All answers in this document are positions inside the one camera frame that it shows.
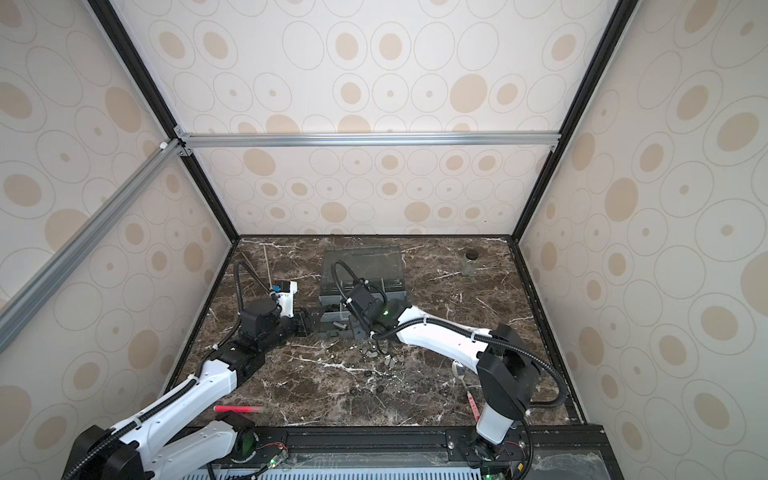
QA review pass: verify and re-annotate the pile of nuts and screws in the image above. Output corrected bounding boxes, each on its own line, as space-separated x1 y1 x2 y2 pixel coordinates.
358 345 406 394

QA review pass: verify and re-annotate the small glass jar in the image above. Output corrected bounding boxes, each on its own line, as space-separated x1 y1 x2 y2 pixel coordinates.
461 248 480 277

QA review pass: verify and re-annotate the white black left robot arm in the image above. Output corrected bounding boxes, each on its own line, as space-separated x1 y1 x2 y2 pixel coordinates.
63 281 309 479

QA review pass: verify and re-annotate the pink marker pen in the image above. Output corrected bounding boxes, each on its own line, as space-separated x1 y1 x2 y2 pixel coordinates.
213 404 264 414

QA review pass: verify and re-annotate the horizontal aluminium rail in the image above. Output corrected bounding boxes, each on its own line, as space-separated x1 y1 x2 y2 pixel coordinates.
181 131 561 148

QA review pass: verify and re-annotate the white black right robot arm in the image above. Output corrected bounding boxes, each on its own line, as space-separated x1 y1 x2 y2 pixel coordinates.
331 261 568 445

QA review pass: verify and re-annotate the clear plastic organizer box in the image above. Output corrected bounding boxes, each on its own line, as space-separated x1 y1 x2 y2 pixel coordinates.
318 245 410 341

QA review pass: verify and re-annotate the black base frame rail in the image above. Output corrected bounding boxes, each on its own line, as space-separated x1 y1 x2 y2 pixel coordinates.
107 425 625 480

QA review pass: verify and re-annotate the diagonal aluminium rail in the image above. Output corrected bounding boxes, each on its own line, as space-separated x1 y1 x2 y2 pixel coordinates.
1 139 181 350

